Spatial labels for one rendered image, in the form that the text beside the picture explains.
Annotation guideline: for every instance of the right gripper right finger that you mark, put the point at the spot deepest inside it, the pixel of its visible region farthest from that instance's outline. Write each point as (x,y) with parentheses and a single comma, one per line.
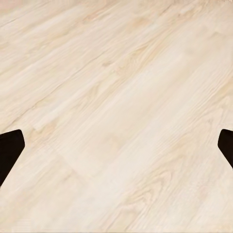
(225,144)

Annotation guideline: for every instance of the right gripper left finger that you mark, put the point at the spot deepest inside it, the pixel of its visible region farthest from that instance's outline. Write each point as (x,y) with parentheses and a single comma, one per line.
(11,146)

